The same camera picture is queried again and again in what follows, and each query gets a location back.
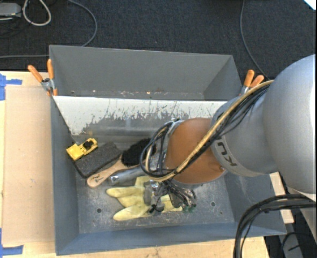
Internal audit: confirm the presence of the yellow work glove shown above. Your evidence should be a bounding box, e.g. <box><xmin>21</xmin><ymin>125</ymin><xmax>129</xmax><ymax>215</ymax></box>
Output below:
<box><xmin>105</xmin><ymin>175</ymin><xmax>185</xmax><ymax>222</ymax></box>

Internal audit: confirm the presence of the silver metal cylinder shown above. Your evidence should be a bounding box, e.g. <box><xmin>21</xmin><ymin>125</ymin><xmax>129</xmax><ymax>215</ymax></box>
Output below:
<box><xmin>108</xmin><ymin>165</ymin><xmax>148</xmax><ymax>187</ymax></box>

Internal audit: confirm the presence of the yellow toy truck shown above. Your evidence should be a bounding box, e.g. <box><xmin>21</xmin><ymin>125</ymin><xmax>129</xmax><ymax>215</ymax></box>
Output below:
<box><xmin>66</xmin><ymin>138</ymin><xmax>98</xmax><ymax>161</ymax></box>

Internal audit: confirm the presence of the wooden brush with black bristles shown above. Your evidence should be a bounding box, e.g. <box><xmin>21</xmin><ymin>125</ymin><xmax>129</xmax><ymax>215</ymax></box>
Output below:
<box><xmin>87</xmin><ymin>138</ymin><xmax>156</xmax><ymax>189</ymax></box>

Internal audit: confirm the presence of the grey metal bin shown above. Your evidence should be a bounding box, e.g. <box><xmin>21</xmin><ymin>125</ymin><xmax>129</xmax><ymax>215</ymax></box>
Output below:
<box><xmin>48</xmin><ymin>44</ymin><xmax>287</xmax><ymax>256</ymax></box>

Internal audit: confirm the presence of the dark grey sponge block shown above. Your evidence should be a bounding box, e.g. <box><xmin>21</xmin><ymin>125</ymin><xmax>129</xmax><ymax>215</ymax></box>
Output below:
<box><xmin>74</xmin><ymin>141</ymin><xmax>123</xmax><ymax>179</ymax></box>

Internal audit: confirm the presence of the brown cardboard board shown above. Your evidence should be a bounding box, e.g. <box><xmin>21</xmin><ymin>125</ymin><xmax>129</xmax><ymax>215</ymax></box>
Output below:
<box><xmin>1</xmin><ymin>86</ymin><xmax>57</xmax><ymax>248</ymax></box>

